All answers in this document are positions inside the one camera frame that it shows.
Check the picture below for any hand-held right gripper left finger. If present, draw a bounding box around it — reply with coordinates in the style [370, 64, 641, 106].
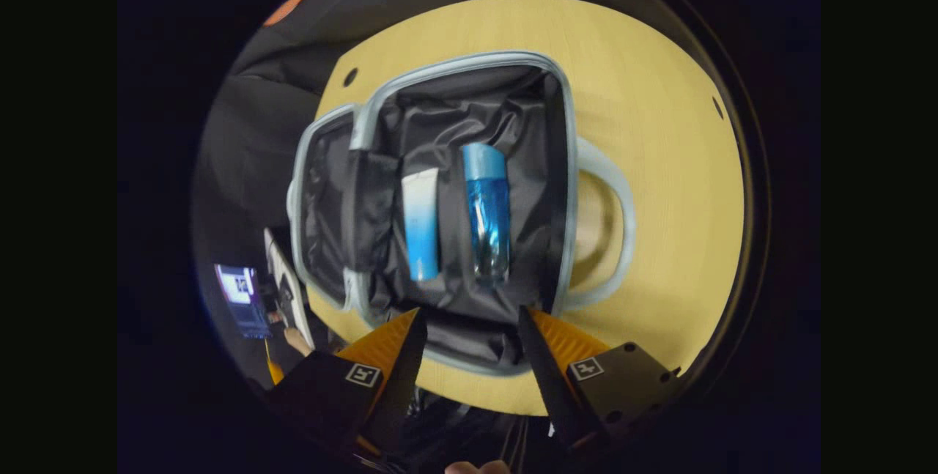
[265, 306, 429, 456]

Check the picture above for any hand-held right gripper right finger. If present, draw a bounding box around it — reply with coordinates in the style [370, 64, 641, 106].
[516, 305, 684, 454]

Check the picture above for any blue skincare bottle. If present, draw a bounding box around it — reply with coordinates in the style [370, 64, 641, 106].
[461, 141, 512, 289]

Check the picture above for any light blue suitcase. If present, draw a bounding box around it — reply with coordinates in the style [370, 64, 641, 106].
[287, 50, 637, 379]

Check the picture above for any black backdrop cloth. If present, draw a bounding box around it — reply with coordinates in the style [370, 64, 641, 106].
[192, 0, 660, 358]

